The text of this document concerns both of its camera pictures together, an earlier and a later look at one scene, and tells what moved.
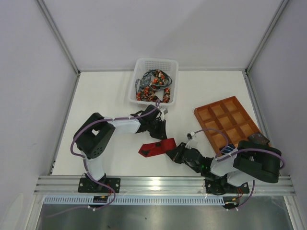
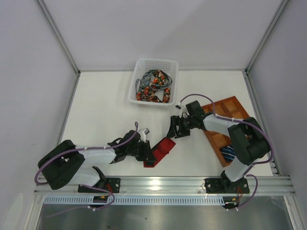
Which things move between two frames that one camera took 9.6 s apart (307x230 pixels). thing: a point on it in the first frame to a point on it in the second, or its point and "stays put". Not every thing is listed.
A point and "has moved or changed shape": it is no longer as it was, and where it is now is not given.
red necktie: x=160 y=147 has moved or changed shape
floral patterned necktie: x=147 y=94 stays put
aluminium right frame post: x=283 y=5 stays put
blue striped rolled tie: x=229 y=148 stays put
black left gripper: x=158 y=128 to x=147 y=150
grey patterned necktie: x=146 y=81 stays put
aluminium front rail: x=158 y=186 stays put
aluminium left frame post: x=43 y=7 stays put
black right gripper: x=181 y=153 to x=179 y=126
